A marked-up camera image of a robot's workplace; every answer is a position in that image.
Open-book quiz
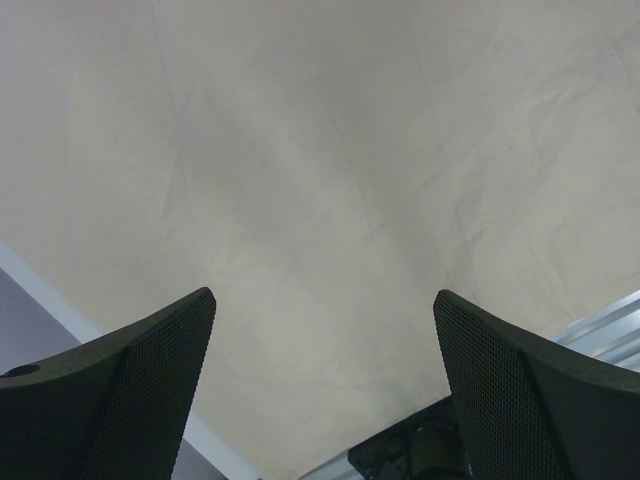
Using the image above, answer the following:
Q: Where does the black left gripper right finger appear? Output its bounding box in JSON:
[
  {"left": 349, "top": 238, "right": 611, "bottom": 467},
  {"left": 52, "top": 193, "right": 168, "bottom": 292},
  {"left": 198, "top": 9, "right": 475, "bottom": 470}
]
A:
[{"left": 433, "top": 290, "right": 639, "bottom": 479}]

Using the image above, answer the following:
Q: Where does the aluminium front rail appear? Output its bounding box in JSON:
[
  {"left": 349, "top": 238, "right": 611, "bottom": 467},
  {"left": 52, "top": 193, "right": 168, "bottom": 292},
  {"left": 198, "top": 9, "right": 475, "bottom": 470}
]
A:
[{"left": 553, "top": 291, "right": 640, "bottom": 372}]

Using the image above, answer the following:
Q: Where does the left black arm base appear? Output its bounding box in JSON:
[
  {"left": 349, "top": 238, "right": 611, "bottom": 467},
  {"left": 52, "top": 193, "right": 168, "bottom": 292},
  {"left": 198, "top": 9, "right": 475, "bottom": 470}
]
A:
[{"left": 347, "top": 396, "right": 472, "bottom": 480}]

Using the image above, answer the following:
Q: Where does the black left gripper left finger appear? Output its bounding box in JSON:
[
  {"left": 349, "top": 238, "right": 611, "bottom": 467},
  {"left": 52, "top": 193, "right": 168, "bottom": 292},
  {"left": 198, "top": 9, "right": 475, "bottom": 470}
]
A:
[{"left": 1, "top": 287, "right": 216, "bottom": 479}]

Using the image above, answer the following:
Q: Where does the beige cloth mat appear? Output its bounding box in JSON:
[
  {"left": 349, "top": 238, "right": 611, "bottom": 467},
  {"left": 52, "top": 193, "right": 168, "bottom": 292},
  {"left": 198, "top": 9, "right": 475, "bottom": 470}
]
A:
[{"left": 1, "top": 1, "right": 639, "bottom": 479}]

